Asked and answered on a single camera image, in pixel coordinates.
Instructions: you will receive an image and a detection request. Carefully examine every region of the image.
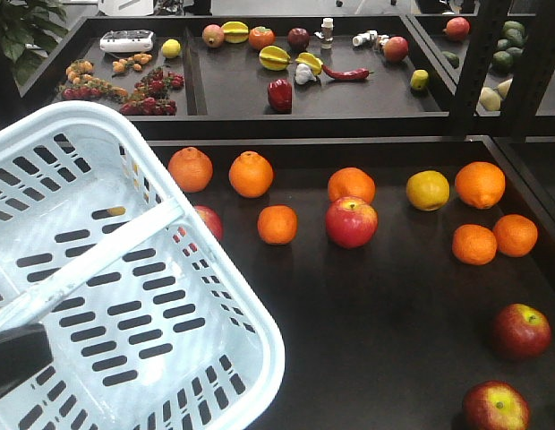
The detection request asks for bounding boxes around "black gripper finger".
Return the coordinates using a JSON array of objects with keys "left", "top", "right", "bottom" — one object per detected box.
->
[{"left": 0, "top": 323, "right": 53, "bottom": 399}]

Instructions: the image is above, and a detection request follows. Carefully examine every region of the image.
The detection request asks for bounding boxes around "light blue plastic basket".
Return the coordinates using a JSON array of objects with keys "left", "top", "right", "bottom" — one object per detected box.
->
[{"left": 0, "top": 101, "right": 285, "bottom": 429}]

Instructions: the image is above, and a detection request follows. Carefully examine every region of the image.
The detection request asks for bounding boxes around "green potted plant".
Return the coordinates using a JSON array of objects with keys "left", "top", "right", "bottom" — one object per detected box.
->
[{"left": 0, "top": 0, "right": 68, "bottom": 86}]

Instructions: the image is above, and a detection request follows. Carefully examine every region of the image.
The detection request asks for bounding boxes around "red apple left tray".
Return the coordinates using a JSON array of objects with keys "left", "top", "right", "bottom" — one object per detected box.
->
[{"left": 325, "top": 196, "right": 379, "bottom": 249}]

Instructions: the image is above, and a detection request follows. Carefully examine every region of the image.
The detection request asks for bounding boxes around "red bell pepper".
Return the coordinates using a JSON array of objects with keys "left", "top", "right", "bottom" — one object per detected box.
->
[{"left": 267, "top": 79, "right": 293, "bottom": 113}]

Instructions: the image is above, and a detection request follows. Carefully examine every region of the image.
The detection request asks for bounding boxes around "large orange grapefruit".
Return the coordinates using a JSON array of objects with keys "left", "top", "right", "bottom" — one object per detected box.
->
[{"left": 328, "top": 167, "right": 376, "bottom": 203}]

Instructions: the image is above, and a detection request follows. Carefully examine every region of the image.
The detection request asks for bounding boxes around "black wooden produce stand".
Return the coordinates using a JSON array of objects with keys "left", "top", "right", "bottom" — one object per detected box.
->
[{"left": 24, "top": 15, "right": 555, "bottom": 429}]

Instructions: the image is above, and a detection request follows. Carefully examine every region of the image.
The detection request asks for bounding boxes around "yellow round citrus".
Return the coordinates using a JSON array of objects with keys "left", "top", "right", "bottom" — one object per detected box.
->
[{"left": 406, "top": 170, "right": 450, "bottom": 211}]

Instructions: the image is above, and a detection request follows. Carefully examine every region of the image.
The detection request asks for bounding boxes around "red chili pepper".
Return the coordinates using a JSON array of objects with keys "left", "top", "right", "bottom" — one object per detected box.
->
[{"left": 322, "top": 65, "right": 372, "bottom": 82}]

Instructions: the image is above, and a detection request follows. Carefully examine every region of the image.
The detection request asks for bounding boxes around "small orange left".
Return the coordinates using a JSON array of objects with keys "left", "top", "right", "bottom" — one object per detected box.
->
[{"left": 451, "top": 224, "right": 497, "bottom": 265}]

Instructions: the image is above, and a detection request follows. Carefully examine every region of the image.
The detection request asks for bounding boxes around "small orange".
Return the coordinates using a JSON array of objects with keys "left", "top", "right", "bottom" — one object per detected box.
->
[
  {"left": 492, "top": 214, "right": 538, "bottom": 257},
  {"left": 451, "top": 224, "right": 497, "bottom": 265}
]

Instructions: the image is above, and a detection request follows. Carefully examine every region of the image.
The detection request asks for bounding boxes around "dark red apple front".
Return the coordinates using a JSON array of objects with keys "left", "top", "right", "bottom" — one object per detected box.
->
[{"left": 462, "top": 380, "right": 531, "bottom": 430}]

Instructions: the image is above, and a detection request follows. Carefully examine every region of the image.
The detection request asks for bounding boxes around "dark red apple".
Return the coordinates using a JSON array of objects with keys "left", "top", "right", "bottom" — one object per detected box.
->
[
  {"left": 491, "top": 303, "right": 552, "bottom": 361},
  {"left": 462, "top": 380, "right": 531, "bottom": 430}
]

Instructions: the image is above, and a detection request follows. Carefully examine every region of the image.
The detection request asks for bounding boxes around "large orange with knob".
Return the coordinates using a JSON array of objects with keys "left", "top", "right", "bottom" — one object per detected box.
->
[{"left": 455, "top": 161, "right": 506, "bottom": 210}]

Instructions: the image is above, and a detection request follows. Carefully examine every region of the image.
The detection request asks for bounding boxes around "dark red apple middle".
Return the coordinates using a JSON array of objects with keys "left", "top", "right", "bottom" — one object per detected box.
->
[{"left": 491, "top": 303, "right": 552, "bottom": 361}]

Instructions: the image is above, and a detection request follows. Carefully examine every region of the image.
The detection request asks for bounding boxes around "small orange right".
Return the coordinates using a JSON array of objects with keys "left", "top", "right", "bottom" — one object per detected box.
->
[{"left": 492, "top": 214, "right": 538, "bottom": 257}]

